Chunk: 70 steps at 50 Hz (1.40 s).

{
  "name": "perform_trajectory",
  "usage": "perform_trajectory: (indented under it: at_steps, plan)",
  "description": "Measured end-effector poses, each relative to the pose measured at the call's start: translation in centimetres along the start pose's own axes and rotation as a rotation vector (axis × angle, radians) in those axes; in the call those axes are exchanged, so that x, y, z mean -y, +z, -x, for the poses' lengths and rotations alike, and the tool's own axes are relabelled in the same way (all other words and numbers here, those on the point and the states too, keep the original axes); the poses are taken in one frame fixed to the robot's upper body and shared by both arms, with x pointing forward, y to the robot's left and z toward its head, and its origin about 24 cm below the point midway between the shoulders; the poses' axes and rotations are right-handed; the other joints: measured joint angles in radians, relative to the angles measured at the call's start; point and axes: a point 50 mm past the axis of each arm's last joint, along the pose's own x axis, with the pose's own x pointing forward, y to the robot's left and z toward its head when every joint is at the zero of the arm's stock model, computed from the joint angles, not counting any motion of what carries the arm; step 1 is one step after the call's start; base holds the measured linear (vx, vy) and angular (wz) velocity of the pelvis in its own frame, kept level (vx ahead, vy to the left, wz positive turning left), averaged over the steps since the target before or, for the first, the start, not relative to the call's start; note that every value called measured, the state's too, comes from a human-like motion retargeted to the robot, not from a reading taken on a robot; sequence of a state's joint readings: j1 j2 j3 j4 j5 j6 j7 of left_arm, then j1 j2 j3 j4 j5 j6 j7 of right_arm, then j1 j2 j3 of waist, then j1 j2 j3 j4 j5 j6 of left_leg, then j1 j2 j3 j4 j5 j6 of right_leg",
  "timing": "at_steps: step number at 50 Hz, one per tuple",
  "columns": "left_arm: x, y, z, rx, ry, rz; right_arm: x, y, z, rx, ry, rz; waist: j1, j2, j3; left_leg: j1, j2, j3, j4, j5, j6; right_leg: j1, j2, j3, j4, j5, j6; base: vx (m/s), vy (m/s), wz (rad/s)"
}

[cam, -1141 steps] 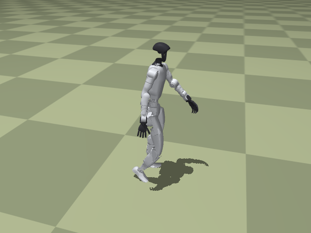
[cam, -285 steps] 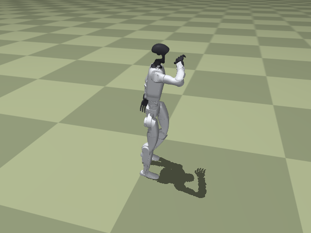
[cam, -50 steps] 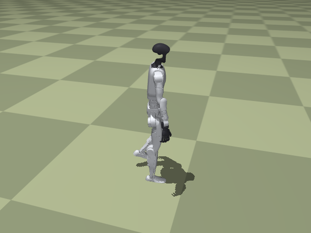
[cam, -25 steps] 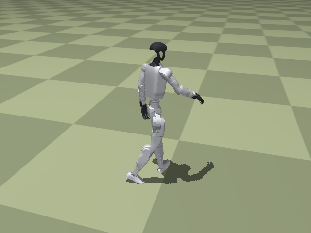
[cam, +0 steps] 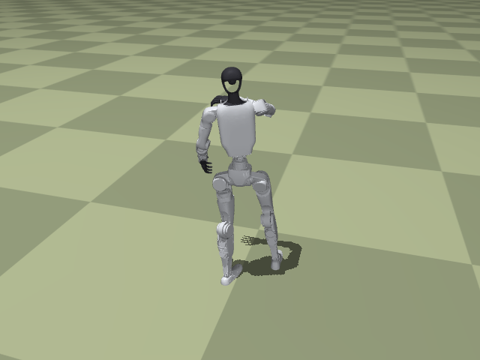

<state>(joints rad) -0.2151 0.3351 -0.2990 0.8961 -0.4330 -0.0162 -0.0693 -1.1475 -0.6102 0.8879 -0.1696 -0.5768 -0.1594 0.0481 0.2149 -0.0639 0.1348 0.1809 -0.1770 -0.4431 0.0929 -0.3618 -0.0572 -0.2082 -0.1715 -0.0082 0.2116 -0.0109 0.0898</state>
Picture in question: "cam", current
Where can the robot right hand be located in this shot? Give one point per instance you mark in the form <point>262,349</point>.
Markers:
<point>219,99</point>

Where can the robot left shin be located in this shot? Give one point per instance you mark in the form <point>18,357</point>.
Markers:
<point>226,248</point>

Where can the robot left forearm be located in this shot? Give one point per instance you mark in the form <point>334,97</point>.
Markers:
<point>202,154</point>

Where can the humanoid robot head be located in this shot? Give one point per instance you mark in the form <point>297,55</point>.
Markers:
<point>231,74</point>

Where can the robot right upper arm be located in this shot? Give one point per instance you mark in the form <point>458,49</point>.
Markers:
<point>263,108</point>

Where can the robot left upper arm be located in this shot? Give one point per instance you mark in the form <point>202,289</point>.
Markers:
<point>208,116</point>

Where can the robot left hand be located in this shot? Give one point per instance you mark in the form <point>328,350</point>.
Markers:
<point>204,166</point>

